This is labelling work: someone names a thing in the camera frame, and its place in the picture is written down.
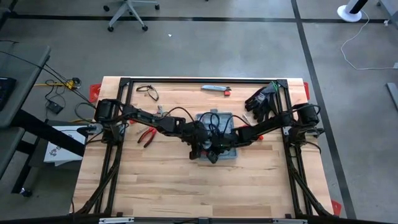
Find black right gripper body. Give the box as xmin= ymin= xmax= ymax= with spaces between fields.
xmin=214 ymin=131 xmax=241 ymax=152

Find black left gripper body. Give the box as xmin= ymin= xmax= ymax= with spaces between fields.
xmin=183 ymin=121 xmax=209 ymax=151

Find grey plastic tool case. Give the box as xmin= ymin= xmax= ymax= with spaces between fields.
xmin=195 ymin=108 xmax=239 ymax=162

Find red-handled pliers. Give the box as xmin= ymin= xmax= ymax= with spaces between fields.
xmin=137 ymin=126 xmax=158 ymax=149

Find grey utility knife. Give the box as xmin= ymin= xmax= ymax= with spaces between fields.
xmin=201 ymin=85 xmax=231 ymax=92

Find black grey work glove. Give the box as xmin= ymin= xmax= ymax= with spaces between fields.
xmin=253 ymin=91 xmax=280 ymax=124
xmin=244 ymin=86 xmax=271 ymax=113

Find clear safety glasses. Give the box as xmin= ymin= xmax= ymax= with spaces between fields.
xmin=136 ymin=84 xmax=160 ymax=102

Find white cardboard box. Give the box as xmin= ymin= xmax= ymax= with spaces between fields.
xmin=43 ymin=125 xmax=88 ymax=167

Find black power adapter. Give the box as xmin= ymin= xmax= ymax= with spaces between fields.
xmin=45 ymin=101 xmax=65 ymax=114

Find white office chair base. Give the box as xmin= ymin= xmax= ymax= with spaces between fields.
xmin=101 ymin=0 xmax=161 ymax=33

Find black side table stand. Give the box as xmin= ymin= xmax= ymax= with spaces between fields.
xmin=11 ymin=108 xmax=86 ymax=195

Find grey metal bar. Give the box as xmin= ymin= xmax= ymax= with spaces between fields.
xmin=386 ymin=82 xmax=398 ymax=112
xmin=377 ymin=0 xmax=398 ymax=30

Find white fan base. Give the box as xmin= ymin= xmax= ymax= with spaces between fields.
xmin=337 ymin=0 xmax=371 ymax=23

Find grey side table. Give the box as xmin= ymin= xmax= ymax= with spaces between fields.
xmin=0 ymin=42 xmax=52 ymax=180

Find black keyboard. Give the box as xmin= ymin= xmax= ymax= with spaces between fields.
xmin=0 ymin=77 xmax=17 ymax=112

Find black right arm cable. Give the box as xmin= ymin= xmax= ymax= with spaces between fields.
xmin=198 ymin=111 xmax=249 ymax=135

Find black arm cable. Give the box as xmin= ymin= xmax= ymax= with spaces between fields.
xmin=155 ymin=106 xmax=187 ymax=123
xmin=198 ymin=111 xmax=249 ymax=135

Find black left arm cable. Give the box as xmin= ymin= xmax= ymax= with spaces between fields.
xmin=155 ymin=106 xmax=187 ymax=123

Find silver edge bracket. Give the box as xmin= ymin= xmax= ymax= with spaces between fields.
xmin=98 ymin=217 xmax=135 ymax=224
xmin=272 ymin=218 xmax=308 ymax=224

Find yellow cable with plug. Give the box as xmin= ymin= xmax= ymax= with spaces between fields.
xmin=34 ymin=79 xmax=82 ymax=91

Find white floor cable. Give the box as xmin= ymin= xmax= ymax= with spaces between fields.
xmin=341 ymin=11 xmax=398 ymax=71

